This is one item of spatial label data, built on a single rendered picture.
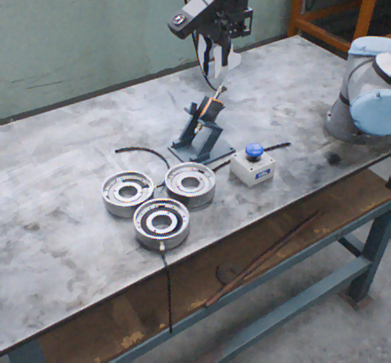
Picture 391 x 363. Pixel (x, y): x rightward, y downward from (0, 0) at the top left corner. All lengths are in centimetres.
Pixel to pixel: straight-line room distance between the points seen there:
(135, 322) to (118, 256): 25
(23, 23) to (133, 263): 174
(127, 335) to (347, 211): 68
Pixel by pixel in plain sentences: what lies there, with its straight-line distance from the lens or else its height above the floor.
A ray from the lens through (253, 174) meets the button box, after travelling 100.
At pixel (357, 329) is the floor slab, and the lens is 183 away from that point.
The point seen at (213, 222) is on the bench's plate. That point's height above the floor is 80.
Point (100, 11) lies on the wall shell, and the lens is 257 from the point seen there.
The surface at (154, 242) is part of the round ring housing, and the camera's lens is 87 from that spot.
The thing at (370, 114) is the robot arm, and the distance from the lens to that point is 100.
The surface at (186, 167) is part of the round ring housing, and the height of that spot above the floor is 83.
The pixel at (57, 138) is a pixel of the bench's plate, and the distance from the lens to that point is 119.
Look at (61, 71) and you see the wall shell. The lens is 260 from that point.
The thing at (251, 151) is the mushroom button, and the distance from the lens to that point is 100.
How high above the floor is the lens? 148
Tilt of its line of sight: 40 degrees down
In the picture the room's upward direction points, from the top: 1 degrees clockwise
